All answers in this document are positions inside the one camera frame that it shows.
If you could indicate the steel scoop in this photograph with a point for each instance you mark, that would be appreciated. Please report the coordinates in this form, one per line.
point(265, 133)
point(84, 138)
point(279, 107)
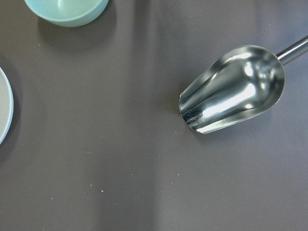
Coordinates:
point(243, 83)

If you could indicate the light green bowl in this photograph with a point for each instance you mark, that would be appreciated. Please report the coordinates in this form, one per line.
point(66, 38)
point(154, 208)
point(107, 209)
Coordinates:
point(67, 13)

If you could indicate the round wooden stand base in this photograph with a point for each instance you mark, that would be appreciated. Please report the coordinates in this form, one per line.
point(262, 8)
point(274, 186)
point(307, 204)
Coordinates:
point(6, 105)

